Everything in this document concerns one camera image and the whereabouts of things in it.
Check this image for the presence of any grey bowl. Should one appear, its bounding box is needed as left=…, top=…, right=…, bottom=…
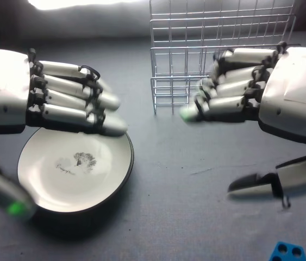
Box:
left=33, top=135, right=136, bottom=222

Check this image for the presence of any white backdrop cloth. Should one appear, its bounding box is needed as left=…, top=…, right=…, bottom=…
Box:
left=0, top=0, right=306, bottom=52

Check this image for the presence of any white plate with tree print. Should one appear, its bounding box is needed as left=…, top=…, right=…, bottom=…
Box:
left=17, top=127, right=133, bottom=215

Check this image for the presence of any grey table cloth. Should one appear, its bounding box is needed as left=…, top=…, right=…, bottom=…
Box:
left=0, top=29, right=306, bottom=261

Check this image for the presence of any blue pentagon block with holes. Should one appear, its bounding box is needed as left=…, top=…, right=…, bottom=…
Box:
left=268, top=241, right=306, bottom=261

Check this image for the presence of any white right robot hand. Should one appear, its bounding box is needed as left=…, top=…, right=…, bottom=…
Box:
left=179, top=41, right=306, bottom=202

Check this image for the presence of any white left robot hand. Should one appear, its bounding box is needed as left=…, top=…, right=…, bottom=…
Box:
left=0, top=48, right=128, bottom=222

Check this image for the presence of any wire dish rack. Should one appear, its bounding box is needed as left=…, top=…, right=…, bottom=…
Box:
left=149, top=0, right=297, bottom=115

